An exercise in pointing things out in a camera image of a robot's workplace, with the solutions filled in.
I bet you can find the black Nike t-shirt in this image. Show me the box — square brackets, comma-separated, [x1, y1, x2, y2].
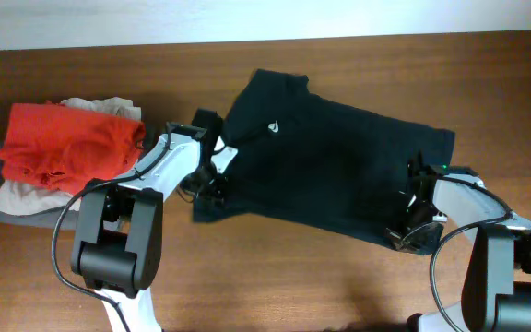
[193, 69, 455, 248]

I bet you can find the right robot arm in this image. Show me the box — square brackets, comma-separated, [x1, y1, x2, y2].
[386, 161, 531, 332]

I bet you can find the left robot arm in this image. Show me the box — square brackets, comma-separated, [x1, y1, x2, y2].
[70, 109, 223, 331]

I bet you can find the grey folded shirt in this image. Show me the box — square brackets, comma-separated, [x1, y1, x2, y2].
[0, 161, 75, 228]

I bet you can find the red folded shirt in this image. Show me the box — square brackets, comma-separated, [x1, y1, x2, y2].
[0, 103, 146, 195]

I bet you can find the beige folded shirt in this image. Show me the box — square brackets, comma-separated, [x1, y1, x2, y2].
[0, 97, 146, 216]

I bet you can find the right black cable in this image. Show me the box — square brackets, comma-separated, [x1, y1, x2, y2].
[403, 172, 513, 332]

